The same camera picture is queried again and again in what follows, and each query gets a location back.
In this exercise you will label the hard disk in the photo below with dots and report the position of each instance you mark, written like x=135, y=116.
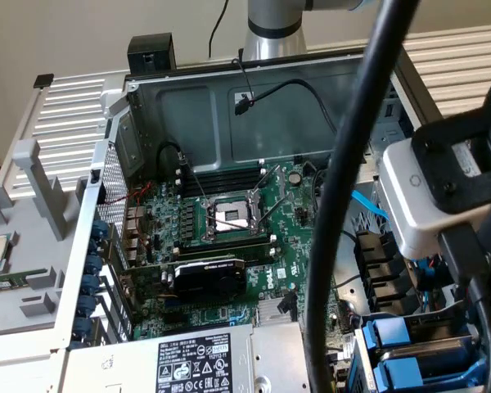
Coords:
x=386, y=331

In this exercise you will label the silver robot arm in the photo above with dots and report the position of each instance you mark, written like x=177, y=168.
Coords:
x=274, y=37

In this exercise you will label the blue disk carrier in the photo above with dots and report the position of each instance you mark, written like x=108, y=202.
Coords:
x=401, y=370

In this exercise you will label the metal disk bay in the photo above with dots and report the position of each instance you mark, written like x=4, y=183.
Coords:
x=364, y=370

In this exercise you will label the green motherboard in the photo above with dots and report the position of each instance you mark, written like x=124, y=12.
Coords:
x=294, y=245

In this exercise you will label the coin battery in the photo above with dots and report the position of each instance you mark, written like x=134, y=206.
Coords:
x=295, y=178

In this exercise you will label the metal locking lever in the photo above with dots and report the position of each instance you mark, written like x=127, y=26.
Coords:
x=199, y=186
x=269, y=209

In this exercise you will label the silver chipset heatsink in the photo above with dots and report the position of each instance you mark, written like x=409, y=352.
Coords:
x=268, y=313

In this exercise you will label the black RAM slot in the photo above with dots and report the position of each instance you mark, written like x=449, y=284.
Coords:
x=225, y=179
x=253, y=256
x=225, y=245
x=225, y=185
x=225, y=173
x=225, y=191

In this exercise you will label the metal socket cover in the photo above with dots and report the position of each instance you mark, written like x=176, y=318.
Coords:
x=257, y=192

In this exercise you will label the CPU socket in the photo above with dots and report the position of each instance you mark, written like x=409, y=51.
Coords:
x=229, y=215

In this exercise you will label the black graphics card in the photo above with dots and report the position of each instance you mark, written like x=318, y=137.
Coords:
x=213, y=282

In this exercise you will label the open PC case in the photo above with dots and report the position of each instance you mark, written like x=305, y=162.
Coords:
x=188, y=118

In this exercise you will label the silver power supply unit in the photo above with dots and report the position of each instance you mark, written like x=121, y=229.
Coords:
x=127, y=360

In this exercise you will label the black box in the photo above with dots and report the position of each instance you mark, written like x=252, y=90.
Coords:
x=151, y=53

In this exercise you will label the blue slot clip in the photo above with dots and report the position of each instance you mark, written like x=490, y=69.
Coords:
x=93, y=265
x=101, y=228
x=82, y=327
x=86, y=305
x=95, y=245
x=90, y=284

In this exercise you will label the grey parts rack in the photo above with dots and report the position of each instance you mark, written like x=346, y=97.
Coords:
x=32, y=262

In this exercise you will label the green RAM stick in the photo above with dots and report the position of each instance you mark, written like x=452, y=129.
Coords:
x=12, y=280

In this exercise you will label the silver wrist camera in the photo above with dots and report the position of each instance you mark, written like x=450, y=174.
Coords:
x=409, y=204

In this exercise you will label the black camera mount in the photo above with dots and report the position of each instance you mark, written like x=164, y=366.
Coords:
x=442, y=135

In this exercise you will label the black plastic bracket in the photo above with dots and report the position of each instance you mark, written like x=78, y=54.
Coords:
x=376, y=254

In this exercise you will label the grey corner bracket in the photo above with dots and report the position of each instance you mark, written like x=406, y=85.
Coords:
x=112, y=100

